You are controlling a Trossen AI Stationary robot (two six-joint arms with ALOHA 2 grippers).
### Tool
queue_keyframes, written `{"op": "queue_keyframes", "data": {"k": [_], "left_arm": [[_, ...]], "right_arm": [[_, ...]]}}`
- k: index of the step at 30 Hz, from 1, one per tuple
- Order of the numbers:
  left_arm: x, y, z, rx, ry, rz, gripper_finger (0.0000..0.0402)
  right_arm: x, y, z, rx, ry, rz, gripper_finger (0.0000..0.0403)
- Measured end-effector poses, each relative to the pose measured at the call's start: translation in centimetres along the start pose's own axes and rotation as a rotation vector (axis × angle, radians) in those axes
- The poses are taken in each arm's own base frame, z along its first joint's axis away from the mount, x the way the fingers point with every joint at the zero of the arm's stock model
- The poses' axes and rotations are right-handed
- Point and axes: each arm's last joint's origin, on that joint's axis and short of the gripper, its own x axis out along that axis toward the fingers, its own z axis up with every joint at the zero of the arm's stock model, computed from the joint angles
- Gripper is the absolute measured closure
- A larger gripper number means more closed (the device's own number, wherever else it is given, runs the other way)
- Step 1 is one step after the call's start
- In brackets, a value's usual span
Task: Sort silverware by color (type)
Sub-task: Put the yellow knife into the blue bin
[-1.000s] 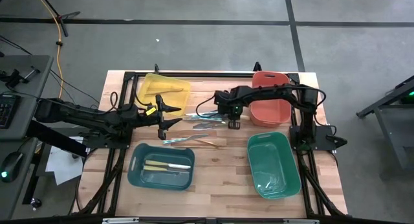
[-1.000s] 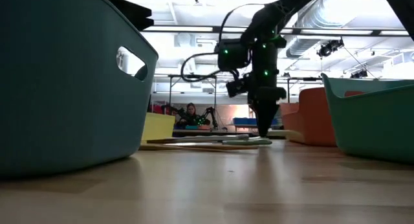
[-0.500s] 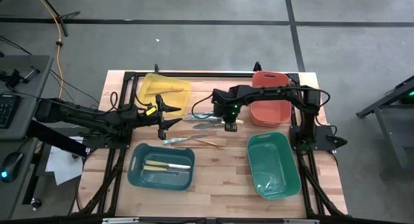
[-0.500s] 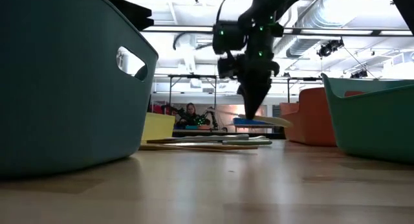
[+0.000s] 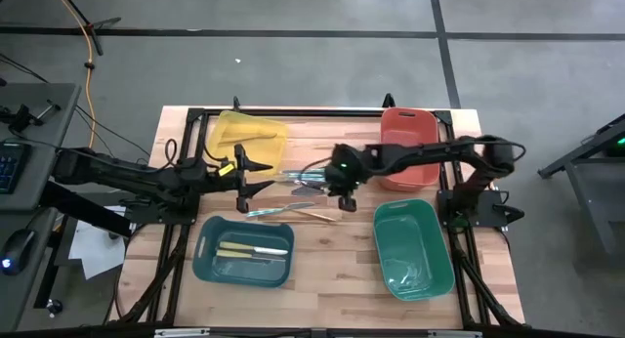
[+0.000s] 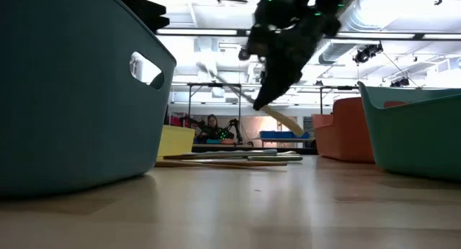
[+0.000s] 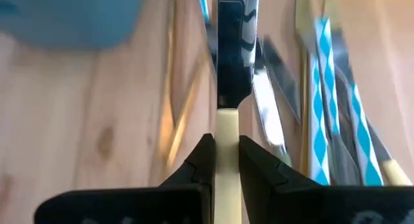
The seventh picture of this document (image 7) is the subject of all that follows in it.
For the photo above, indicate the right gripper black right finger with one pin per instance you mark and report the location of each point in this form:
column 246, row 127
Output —
column 307, row 204

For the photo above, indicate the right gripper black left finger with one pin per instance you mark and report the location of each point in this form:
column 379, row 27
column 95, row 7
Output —
column 145, row 204

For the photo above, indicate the dark teal plastic bin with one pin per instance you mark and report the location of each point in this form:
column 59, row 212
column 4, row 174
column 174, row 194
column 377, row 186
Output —
column 64, row 17

